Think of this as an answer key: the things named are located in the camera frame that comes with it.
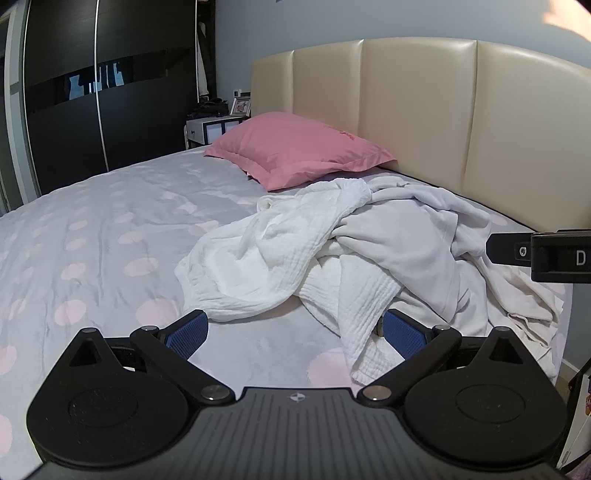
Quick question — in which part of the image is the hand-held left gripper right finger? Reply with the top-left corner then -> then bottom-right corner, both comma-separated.
360,308 -> 525,408

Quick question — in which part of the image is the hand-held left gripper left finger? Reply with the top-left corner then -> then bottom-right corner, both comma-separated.
67,309 -> 234,408

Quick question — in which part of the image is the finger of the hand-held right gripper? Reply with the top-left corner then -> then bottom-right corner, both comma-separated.
486,232 -> 534,267

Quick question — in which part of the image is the white crinkled garment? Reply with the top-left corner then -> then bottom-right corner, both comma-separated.
295,251 -> 404,386
174,179 -> 372,324

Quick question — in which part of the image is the off-white fleece garment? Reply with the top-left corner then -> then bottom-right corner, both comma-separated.
332,185 -> 492,337

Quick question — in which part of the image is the white smooth garment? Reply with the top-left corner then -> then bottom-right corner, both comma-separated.
369,174 -> 571,384

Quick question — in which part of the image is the bed with pink dotted sheet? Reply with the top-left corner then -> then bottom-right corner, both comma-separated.
0,148 -> 574,480

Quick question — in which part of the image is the beige padded headboard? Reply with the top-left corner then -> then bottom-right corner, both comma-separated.
250,38 -> 591,236

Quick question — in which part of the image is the black and white nightstand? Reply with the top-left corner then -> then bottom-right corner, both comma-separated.
185,115 -> 245,149

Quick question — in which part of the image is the pink pillow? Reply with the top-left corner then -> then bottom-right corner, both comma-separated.
204,112 -> 398,192

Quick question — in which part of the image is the black sliding door wardrobe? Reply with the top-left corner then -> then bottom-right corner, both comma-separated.
21,0 -> 217,204

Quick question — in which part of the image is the dark bag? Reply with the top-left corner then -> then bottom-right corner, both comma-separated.
188,98 -> 230,119

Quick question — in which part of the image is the hanging light cloth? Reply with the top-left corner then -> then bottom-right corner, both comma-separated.
196,23 -> 209,99

